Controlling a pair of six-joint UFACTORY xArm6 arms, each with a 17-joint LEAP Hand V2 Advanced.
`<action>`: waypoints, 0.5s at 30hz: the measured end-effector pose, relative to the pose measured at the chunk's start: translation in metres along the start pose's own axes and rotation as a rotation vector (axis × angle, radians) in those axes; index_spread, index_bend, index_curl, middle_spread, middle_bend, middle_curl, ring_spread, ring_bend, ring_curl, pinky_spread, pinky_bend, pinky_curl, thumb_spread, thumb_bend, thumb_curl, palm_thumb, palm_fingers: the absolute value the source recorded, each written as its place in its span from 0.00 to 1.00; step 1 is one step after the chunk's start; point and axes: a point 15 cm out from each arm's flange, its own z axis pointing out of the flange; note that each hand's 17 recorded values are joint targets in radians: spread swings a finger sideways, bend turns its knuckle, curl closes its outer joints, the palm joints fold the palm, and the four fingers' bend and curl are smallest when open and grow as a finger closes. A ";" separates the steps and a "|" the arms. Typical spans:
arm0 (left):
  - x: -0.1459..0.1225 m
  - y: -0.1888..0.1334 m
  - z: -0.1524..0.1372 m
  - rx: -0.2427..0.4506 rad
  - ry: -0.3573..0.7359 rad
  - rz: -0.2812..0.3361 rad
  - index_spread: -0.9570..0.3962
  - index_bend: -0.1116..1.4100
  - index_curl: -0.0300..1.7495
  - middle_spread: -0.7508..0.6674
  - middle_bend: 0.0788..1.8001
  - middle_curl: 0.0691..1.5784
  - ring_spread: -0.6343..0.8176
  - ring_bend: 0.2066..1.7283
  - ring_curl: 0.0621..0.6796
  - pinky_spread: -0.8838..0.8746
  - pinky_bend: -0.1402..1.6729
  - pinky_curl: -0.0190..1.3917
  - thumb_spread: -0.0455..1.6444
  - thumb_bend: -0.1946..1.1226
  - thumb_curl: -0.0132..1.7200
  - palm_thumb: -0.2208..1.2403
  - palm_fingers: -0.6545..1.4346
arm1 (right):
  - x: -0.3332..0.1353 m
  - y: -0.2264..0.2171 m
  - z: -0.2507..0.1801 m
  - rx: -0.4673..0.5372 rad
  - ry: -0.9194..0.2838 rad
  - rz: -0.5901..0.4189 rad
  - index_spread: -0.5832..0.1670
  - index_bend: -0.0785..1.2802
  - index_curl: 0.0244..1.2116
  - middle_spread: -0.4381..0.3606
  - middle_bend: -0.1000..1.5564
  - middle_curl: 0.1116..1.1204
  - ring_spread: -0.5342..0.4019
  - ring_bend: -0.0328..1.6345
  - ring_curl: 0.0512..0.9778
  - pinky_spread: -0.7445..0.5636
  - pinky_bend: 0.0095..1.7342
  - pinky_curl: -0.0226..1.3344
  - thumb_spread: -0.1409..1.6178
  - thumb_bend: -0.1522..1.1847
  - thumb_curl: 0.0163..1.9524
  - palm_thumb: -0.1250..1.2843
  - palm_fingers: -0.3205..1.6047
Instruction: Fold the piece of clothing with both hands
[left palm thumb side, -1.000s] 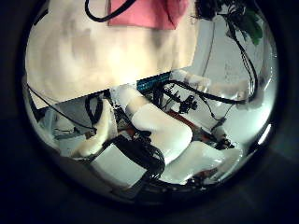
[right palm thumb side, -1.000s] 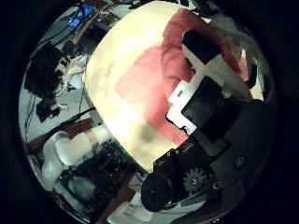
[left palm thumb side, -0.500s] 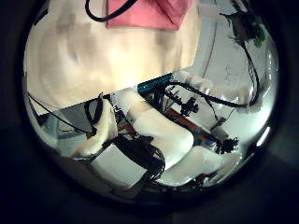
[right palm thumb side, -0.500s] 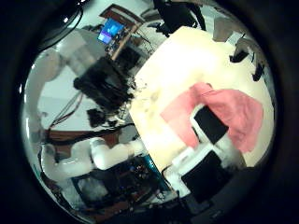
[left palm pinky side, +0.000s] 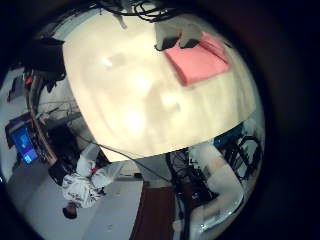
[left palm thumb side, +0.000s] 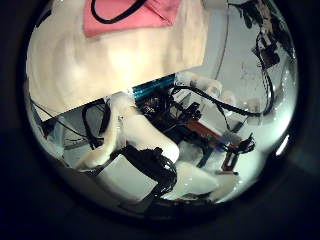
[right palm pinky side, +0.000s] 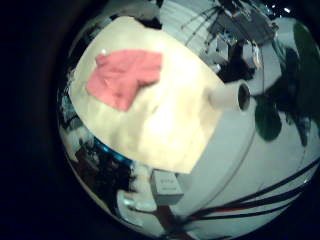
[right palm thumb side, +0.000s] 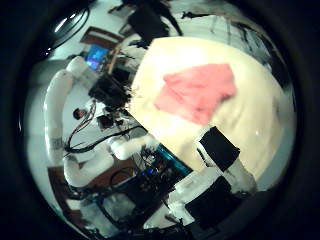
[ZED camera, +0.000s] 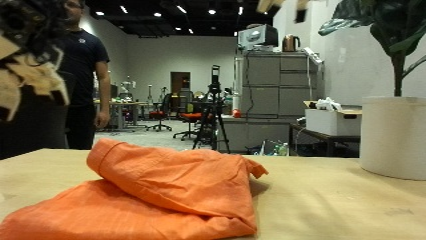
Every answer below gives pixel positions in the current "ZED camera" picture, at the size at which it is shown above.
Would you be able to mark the red ball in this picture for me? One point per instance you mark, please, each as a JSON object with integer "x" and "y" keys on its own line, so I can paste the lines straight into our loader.
{"x": 238, "y": 113}

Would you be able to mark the orange office chair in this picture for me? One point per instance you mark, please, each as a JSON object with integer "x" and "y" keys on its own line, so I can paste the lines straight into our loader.
{"x": 191, "y": 116}
{"x": 159, "y": 114}

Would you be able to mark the copper kettle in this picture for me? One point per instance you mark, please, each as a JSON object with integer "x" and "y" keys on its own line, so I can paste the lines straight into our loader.
{"x": 290, "y": 42}

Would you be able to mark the ceiling light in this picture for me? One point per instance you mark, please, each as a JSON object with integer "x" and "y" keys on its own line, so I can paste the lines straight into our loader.
{"x": 123, "y": 9}
{"x": 212, "y": 11}
{"x": 158, "y": 14}
{"x": 182, "y": 9}
{"x": 240, "y": 10}

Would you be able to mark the wooden office desk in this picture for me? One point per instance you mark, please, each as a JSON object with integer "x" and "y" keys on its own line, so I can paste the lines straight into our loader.
{"x": 127, "y": 105}

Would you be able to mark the person in dark t-shirt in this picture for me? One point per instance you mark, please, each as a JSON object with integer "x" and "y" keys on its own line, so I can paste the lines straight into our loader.
{"x": 82, "y": 56}

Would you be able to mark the white storage box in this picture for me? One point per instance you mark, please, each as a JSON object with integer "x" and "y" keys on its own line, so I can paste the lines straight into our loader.
{"x": 331, "y": 121}

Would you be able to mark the white plastic bag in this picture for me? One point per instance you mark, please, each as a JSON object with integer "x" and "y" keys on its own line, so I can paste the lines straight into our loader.
{"x": 328, "y": 104}

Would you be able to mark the brown door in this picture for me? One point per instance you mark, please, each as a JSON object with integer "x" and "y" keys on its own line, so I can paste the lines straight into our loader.
{"x": 180, "y": 81}

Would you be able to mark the black camera tripod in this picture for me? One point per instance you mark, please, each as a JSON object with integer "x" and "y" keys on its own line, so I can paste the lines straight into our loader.
{"x": 214, "y": 113}

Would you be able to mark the white power strip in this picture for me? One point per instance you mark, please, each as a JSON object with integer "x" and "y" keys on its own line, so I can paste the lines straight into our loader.
{"x": 314, "y": 54}

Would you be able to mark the grey boxy device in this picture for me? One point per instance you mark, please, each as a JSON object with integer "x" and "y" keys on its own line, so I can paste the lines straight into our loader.
{"x": 258, "y": 36}

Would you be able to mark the orange garment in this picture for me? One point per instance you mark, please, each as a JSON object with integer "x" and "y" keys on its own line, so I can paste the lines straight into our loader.
{"x": 168, "y": 186}

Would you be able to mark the low grey cabinet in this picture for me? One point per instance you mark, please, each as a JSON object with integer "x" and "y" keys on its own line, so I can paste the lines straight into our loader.
{"x": 254, "y": 133}

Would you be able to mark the dark side table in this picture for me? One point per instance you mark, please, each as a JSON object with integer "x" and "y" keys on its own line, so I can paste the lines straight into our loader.
{"x": 324, "y": 138}

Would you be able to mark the tall grey filing cabinet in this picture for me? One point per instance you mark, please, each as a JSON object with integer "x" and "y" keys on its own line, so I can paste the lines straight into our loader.
{"x": 267, "y": 83}

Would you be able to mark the green bottle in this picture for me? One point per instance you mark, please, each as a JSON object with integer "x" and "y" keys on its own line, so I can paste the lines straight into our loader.
{"x": 284, "y": 149}

